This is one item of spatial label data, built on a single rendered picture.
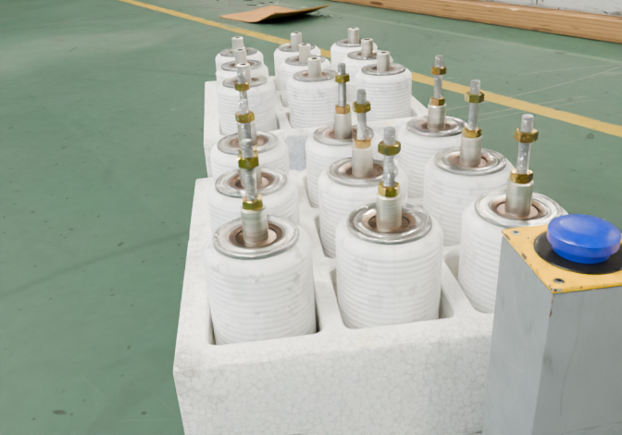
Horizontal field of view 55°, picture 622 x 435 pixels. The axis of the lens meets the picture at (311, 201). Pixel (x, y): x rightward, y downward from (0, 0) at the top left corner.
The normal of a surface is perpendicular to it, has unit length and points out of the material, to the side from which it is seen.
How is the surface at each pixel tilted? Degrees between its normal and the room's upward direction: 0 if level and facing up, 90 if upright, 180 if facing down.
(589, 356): 90
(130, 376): 0
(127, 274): 0
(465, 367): 90
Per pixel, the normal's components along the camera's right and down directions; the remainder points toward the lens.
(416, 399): 0.12, 0.43
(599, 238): -0.04, -0.87
